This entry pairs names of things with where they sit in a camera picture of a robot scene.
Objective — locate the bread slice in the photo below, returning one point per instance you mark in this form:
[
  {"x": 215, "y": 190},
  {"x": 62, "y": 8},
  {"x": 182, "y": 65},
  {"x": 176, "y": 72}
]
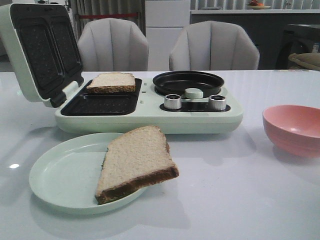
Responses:
[
  {"x": 113, "y": 82},
  {"x": 134, "y": 160}
]

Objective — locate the pink bowl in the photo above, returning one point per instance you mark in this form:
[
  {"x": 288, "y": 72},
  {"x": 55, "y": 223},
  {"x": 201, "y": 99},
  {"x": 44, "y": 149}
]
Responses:
[{"x": 294, "y": 129}]

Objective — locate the green breakfast maker lid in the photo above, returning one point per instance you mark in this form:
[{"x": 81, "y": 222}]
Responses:
[{"x": 42, "y": 49}]

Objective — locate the green breakfast maker base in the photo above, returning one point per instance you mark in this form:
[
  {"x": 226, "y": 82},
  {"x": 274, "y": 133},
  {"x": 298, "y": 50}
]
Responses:
[{"x": 86, "y": 113}]

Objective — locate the left silver control knob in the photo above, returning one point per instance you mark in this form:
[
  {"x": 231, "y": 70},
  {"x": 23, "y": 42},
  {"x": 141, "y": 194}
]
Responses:
[{"x": 172, "y": 102}]

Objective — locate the silver control knob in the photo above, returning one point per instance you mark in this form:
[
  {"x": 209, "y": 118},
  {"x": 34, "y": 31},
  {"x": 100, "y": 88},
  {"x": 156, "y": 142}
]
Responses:
[
  {"x": 172, "y": 102},
  {"x": 217, "y": 102}
]

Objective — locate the black round frying pan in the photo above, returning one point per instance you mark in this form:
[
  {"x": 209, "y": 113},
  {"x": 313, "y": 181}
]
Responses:
[{"x": 176, "y": 82}]

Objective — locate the right silver control knob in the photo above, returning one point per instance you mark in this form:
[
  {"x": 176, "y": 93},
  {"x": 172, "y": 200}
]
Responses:
[{"x": 217, "y": 102}]

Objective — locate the right grey upholstered chair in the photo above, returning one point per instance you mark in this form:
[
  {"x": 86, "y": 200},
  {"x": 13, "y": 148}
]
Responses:
[{"x": 213, "y": 45}]

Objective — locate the grey upholstered chair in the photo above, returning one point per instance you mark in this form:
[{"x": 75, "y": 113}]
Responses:
[
  {"x": 111, "y": 45},
  {"x": 213, "y": 45}
]

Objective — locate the left grey upholstered chair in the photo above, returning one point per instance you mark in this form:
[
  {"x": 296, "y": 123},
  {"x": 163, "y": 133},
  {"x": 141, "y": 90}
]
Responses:
[{"x": 111, "y": 45}]

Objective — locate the light green round plate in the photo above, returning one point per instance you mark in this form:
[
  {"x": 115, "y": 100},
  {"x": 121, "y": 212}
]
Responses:
[{"x": 66, "y": 176}]

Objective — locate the red barrier belt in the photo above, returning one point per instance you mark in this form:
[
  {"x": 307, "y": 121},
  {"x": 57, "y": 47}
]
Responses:
[{"x": 116, "y": 16}]

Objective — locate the fruit plate on counter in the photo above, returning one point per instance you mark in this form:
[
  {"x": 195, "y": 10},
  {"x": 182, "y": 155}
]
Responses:
[{"x": 257, "y": 5}]

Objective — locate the beige cushion basket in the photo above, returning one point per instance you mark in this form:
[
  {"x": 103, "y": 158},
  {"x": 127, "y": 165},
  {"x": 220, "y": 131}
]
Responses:
[{"x": 304, "y": 61}]

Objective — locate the green round pan handle knob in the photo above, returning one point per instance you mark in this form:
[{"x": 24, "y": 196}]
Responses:
[{"x": 193, "y": 93}]

